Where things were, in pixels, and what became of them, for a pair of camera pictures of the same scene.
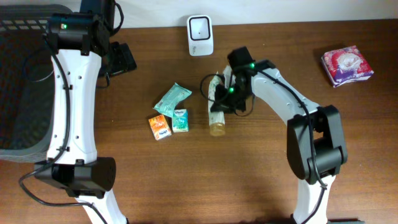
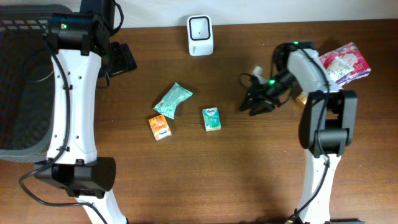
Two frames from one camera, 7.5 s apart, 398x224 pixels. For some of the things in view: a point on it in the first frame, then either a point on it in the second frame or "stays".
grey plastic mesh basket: x=27 y=82 stays
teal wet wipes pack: x=166 y=104 stays
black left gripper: x=124 y=59 stays
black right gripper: x=223 y=101 → x=259 y=93
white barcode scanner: x=200 y=35 stays
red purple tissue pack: x=346 y=65 stays
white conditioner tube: x=216 y=119 → x=308 y=76
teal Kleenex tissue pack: x=180 y=121 → x=211 y=119
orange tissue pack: x=160 y=127 stays
